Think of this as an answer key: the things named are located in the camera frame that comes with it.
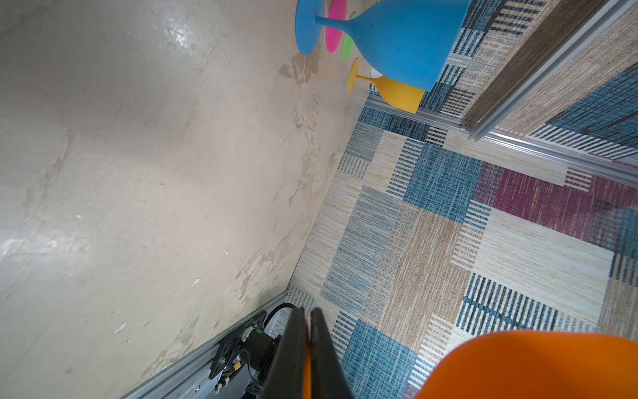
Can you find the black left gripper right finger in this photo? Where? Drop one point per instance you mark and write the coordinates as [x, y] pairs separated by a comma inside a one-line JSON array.
[[327, 378]]

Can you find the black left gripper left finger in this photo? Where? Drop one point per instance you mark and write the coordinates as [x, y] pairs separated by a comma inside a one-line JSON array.
[[289, 375]]

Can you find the orange plastic wine glass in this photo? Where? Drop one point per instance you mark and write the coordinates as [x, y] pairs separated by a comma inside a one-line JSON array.
[[527, 364]]

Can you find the yellow plastic wine glass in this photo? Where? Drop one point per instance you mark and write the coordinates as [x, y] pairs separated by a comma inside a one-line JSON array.
[[399, 95]]

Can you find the green plastic wine glass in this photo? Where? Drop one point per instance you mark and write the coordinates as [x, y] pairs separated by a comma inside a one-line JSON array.
[[347, 47]]

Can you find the blue plastic wine glass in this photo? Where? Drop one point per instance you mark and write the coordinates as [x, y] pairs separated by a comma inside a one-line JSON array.
[[407, 41]]

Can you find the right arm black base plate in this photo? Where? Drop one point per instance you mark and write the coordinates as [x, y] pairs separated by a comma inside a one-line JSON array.
[[247, 344]]

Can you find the aluminium front rail frame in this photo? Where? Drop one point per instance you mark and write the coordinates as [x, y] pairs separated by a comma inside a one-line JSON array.
[[182, 378]]

